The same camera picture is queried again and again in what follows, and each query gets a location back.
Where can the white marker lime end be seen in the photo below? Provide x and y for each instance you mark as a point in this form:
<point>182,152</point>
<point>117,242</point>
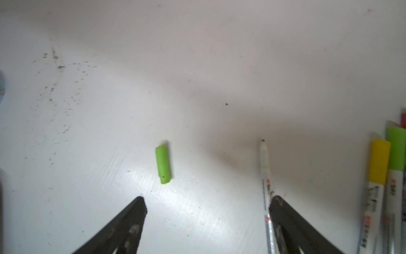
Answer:
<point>272,247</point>

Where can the green pen cap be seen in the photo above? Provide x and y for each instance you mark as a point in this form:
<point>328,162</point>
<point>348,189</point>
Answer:
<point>163,164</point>

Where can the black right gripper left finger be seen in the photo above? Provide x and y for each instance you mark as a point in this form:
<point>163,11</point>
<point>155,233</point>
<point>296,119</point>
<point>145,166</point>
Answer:
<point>122,234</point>

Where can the white marker green end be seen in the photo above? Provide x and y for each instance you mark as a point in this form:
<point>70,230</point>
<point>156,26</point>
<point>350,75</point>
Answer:
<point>396,136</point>

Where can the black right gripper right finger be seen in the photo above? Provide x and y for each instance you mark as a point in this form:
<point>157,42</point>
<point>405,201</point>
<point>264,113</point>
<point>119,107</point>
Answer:
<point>294,234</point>

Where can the blue tape roll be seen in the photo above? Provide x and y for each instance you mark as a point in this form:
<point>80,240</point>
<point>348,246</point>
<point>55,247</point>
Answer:
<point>2,87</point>

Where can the white marker yellow end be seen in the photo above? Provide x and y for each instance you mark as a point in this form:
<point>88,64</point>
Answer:
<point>378,168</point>

